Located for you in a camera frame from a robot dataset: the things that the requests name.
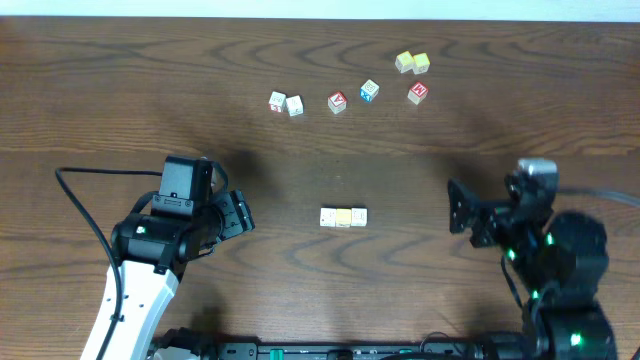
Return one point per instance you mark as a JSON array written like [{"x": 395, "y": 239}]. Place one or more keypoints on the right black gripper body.
[{"x": 499, "y": 227}]

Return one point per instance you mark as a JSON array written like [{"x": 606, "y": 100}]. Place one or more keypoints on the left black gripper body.
[{"x": 218, "y": 223}]

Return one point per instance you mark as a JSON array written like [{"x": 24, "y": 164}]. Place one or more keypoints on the white wooden block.
[
  {"x": 328, "y": 217},
  {"x": 359, "y": 217}
]

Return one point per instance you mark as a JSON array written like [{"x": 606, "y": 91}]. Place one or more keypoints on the yellow wooden block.
[{"x": 343, "y": 217}]

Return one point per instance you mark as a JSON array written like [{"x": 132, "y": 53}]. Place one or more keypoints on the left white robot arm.
[{"x": 151, "y": 254}]

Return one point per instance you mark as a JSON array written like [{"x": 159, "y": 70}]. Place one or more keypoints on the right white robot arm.
[{"x": 560, "y": 259}]

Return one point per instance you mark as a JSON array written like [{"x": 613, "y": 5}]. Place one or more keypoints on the wooden block red 3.
[{"x": 277, "y": 102}]

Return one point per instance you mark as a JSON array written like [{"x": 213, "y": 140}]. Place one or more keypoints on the wooden block teal side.
[{"x": 294, "y": 105}]

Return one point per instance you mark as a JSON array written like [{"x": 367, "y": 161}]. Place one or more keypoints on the wooden block red M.
[{"x": 417, "y": 93}]

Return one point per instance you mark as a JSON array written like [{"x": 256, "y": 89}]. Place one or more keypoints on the wooden block red A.
[{"x": 337, "y": 102}]

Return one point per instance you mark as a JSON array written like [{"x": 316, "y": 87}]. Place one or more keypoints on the yellow-edged wooden block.
[{"x": 421, "y": 63}]

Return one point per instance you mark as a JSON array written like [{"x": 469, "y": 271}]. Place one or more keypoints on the wooden block blue X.
[{"x": 369, "y": 90}]

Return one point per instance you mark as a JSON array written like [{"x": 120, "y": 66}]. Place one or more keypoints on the plain wooden block left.
[{"x": 404, "y": 62}]

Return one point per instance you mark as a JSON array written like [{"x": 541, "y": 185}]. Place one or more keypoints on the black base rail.
[{"x": 436, "y": 349}]

